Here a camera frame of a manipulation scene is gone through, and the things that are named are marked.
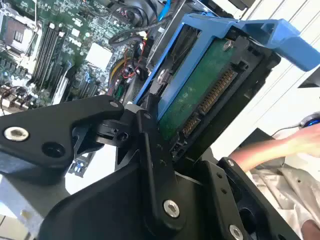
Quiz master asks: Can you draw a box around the hard disk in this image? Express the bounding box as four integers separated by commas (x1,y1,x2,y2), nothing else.
133,12,315,163

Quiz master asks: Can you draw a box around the blue disk wire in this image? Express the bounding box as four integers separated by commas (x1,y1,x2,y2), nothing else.
158,0,173,23

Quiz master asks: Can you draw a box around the person's bare hand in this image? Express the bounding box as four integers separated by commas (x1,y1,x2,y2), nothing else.
287,123,320,157

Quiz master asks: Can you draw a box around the black disk wire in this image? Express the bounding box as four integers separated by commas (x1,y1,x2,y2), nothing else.
108,21,156,49

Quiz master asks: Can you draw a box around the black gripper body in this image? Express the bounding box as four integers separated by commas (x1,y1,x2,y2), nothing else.
37,149,226,240

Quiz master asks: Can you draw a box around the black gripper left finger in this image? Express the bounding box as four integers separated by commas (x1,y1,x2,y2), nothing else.
0,84,188,236

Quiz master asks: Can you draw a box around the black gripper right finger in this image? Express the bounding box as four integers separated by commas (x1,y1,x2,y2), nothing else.
199,156,301,240

